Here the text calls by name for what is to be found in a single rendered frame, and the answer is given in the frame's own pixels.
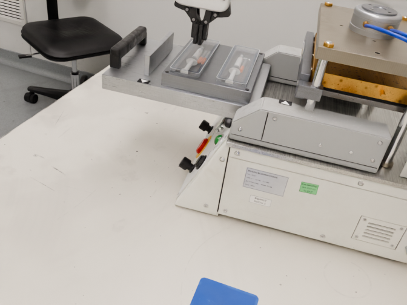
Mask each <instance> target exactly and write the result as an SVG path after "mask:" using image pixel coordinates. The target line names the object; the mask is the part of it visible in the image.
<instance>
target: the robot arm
mask: <svg viewBox="0 0 407 305"><path fill-rule="evenodd" d="M231 2H232V0H175V2H174V6H175V7H177V8H179V9H181V10H184V11H185V12H186V13H187V15H188V16H189V17H190V21H191V22H192V28H191V38H193V44H198V45H202V43H203V42H204V41H206V40H207V37H208V29H209V23H210V22H212V21H213V20H215V19H216V18H227V17H229V16H230V15H231ZM200 9H204V10H205V15H204V17H203V20H201V19H200Z"/></svg>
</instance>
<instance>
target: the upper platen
mask: <svg viewBox="0 0 407 305"><path fill-rule="evenodd" d="M316 37H317V33H316V35H315V38H314V43H313V56H312V64H311V76H310V79H309V82H312V81H313V77H314V73H315V70H316V66H317V63H318V60H319V59H316V58H315V52H316ZM322 85H323V93H322V95H323V96H328V97H333V98H336V99H342V100H347V101H350V102H355V103H361V104H364V105H369V106H372V107H377V108H383V109H386V110H391V111H396V112H400V113H403V112H404V110H405V108H406V106H407V77H403V76H398V75H394V74H388V73H383V72H379V71H374V70H369V69H365V68H359V67H353V66H350V65H345V64H339V63H336V62H330V61H329V62H328V66H327V69H326V72H325V76H324V78H323V82H322Z"/></svg>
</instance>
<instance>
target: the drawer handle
mask: <svg viewBox="0 0 407 305"><path fill-rule="evenodd" d="M137 44H140V45H146V44H147V28H146V27H144V26H138V27H137V28H136V29H135V30H133V31H132V32H131V33H130V34H128V35H127V36H126V37H124V38H123V39H122V40H121V41H119V42H118V43H117V44H116V45H114V46H113V47H111V50H110V67H112V68H117V69H120V67H121V58H122V57H124V56H125V55H126V54H127V53H128V52H129V51H130V50H132V49H133V48H134V47H135V46H136V45H137Z"/></svg>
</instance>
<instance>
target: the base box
mask: <svg viewBox="0 0 407 305"><path fill-rule="evenodd" d="M226 142H227V139H226V141H225V142H224V143H223V144H222V146H221V147H220V148H219V149H218V150H217V151H216V153H215V154H214V155H213V156H212V158H210V159H209V161H208V162H207V163H206V165H205V166H204V167H203V168H202V169H201V170H200V172H199V173H198V174H197V176H195V178H194V179H193V180H192V181H191V182H190V184H189V185H188V186H187V187H186V188H185V189H184V191H183V192H182V193H181V195H180V196H178V198H177V200H176V202H175V205H178V206H182V207H185V208H189V209H193V210H196V211H200V212H205V213H207V214H212V215H216V216H218V214H222V215H226V216H229V217H234V218H238V219H241V220H245V221H249V222H252V223H256V224H259V225H264V226H267V227H271V228H275V229H279V230H282V231H287V232H290V233H293V234H297V235H302V236H305V237H309V238H313V239H316V240H320V241H325V242H328V243H332V244H336V245H339V246H343V247H346V248H350V249H355V250H358V251H362V252H366V253H369V254H373V255H378V256H380V257H385V258H389V259H392V260H396V261H400V262H403V263H407V189H403V188H398V187H395V186H391V185H386V184H383V183H378V182H373V181H370V180H365V179H361V178H358V177H353V176H350V175H345V174H341V173H338V172H333V171H328V170H325V169H320V168H316V167H313V166H308V165H303V164H300V163H296V162H290V161H287V160H283V159H278V158H275V157H270V156H266V155H263V154H258V153H254V152H250V151H245V150H242V149H238V148H233V147H230V146H226Z"/></svg>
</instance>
